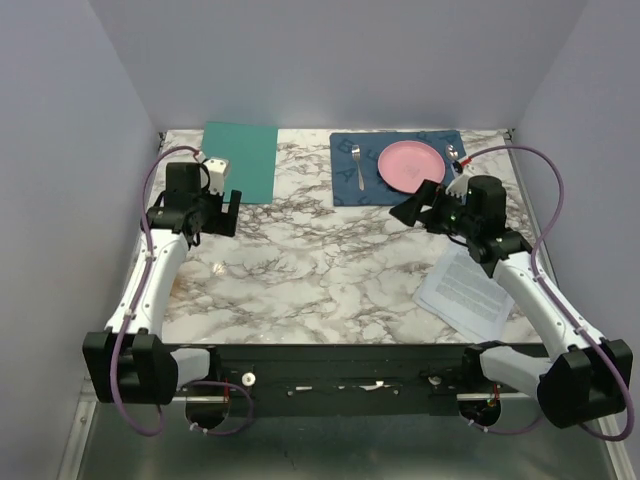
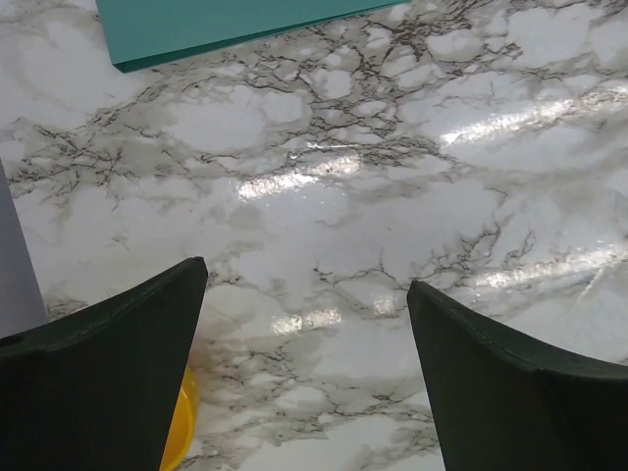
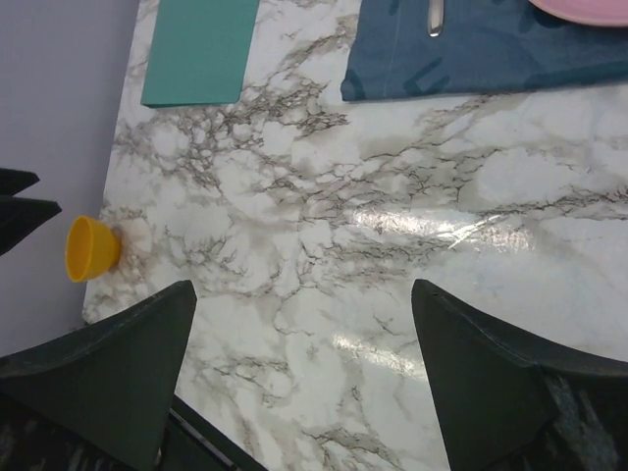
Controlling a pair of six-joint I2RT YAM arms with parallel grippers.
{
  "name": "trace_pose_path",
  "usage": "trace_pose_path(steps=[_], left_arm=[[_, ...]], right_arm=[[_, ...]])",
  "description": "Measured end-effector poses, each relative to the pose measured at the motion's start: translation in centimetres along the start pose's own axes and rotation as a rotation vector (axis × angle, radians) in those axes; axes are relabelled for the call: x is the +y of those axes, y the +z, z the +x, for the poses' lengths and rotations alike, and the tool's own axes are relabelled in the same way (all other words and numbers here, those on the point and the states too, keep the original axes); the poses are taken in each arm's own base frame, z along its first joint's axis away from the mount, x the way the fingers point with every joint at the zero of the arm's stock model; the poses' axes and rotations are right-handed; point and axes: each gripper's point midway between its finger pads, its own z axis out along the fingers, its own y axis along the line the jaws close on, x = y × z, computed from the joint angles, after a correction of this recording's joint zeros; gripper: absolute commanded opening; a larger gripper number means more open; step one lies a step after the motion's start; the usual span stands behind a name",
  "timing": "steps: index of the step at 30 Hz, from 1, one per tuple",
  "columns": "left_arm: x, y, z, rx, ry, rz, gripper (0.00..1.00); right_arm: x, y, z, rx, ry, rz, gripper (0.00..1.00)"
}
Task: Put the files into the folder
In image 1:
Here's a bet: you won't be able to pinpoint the purple cable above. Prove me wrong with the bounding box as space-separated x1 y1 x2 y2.
452 145 632 442
110 145 256 437

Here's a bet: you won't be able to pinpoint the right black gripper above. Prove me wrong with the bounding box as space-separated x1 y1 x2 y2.
389 178 479 239

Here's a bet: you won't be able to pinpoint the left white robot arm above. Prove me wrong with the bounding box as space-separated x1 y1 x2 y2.
82 158 241 405

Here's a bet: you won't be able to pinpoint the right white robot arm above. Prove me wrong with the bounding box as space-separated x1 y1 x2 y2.
390 175 635 441

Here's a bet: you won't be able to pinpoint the silver fork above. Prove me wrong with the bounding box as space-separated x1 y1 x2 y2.
351 145 365 191

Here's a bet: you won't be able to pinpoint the silver spoon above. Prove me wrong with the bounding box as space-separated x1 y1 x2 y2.
445 144 463 175

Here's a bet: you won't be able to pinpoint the aluminium frame rail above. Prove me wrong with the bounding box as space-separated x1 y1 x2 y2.
57 400 96 480

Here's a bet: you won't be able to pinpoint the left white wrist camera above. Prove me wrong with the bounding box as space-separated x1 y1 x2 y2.
202 157 231 195

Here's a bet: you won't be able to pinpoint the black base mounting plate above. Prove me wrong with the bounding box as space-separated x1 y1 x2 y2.
206 344 494 418

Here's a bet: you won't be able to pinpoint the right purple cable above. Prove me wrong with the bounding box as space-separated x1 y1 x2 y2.
452 145 632 442

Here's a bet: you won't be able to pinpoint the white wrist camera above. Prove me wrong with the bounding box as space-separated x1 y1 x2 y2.
445 172 470 199
202 157 231 195

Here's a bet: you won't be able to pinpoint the teal file folder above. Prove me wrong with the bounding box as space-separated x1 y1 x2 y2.
201 122 278 204

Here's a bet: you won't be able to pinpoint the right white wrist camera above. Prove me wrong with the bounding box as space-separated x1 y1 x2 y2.
445 172 470 199

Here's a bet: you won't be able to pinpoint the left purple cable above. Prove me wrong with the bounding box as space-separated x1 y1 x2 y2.
110 145 256 437

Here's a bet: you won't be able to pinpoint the printed paper sheets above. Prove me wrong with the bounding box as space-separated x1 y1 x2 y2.
413 244 514 343

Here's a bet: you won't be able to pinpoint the pink plate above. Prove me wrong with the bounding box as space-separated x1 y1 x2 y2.
377 140 446 194

